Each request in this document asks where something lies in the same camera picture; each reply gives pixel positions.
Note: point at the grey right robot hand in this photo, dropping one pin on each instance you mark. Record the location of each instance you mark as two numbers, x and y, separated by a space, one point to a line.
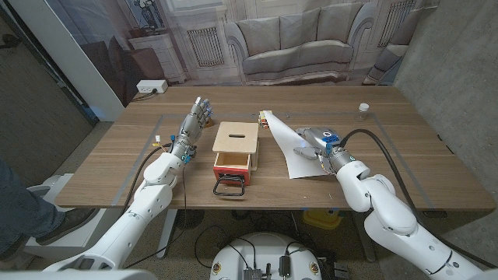
327 145

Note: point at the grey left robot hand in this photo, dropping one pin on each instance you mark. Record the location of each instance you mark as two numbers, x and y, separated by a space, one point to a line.
192 126

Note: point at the white paper sheet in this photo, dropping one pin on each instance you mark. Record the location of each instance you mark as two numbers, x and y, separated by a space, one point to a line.
299 167

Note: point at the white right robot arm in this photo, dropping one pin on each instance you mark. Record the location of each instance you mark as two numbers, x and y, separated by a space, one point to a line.
389 218

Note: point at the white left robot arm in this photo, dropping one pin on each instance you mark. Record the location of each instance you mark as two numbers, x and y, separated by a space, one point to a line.
132 221

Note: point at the red-fronted wooden drawer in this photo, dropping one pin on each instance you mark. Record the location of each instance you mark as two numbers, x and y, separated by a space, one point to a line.
229 173

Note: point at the rubik's cube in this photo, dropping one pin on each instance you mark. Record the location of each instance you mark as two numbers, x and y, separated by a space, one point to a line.
262 121

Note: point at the orange wooden block with holes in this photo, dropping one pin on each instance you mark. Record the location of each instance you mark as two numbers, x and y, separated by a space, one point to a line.
210 123

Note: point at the wooden box with slot lid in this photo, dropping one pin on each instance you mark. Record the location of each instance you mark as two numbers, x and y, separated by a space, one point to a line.
235 136

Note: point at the clear bottle with white cap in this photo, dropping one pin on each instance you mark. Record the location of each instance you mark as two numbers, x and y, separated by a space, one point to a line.
363 110

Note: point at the white power strip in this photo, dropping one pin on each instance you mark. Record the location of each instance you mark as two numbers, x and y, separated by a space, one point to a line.
151 85

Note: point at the yellow object under table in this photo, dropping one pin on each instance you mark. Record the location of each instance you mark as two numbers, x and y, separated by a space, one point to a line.
323 219

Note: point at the black round floor object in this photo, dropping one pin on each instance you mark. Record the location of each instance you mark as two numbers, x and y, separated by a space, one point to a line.
188 218

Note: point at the printed living room backdrop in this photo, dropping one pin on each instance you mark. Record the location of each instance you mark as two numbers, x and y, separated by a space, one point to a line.
295 39

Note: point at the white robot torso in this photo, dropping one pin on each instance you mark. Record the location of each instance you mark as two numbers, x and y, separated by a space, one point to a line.
264 249

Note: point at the grey floor box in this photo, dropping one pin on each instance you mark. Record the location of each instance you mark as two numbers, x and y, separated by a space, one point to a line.
341 271

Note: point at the dark shoe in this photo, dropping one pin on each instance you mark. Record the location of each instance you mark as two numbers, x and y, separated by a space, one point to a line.
74 219

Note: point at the white floor base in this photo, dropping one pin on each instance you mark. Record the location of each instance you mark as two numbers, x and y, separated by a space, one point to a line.
50 183

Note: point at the person's leg in jeans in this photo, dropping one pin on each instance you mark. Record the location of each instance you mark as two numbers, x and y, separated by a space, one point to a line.
19 210

